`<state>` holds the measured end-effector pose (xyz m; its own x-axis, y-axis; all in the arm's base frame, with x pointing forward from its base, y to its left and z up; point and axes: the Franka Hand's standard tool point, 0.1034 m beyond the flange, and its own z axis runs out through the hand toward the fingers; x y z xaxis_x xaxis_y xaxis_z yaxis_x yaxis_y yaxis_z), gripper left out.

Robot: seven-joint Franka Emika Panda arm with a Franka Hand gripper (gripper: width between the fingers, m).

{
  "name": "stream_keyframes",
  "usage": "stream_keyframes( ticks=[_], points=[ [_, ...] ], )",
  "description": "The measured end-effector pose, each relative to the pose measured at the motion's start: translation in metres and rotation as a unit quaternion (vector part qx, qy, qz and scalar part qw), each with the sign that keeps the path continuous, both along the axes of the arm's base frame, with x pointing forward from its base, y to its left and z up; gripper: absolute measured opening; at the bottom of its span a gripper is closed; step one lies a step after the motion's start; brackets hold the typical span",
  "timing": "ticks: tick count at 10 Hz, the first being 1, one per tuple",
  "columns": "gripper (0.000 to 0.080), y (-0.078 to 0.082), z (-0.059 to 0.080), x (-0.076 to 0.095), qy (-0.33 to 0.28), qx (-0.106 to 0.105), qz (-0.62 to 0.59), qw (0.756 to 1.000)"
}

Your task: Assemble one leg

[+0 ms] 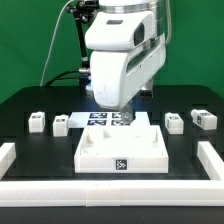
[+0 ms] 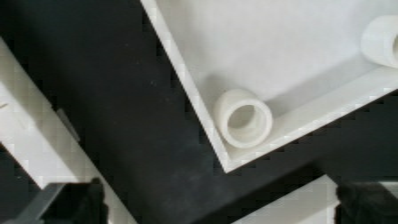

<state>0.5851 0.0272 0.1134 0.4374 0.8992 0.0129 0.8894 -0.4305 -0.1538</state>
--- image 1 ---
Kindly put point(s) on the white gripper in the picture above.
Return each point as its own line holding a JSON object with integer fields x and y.
{"x": 127, "y": 113}

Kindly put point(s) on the white marker tag sheet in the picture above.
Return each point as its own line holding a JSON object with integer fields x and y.
{"x": 83, "y": 119}

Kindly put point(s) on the white square table top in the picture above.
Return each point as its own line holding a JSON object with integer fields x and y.
{"x": 121, "y": 149}

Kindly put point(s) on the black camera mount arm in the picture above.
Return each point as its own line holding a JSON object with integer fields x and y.
{"x": 83, "y": 12}

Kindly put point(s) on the white U-shaped fence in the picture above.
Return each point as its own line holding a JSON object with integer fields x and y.
{"x": 89, "y": 193}

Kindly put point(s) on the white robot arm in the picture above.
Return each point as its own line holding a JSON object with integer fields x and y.
{"x": 127, "y": 40}

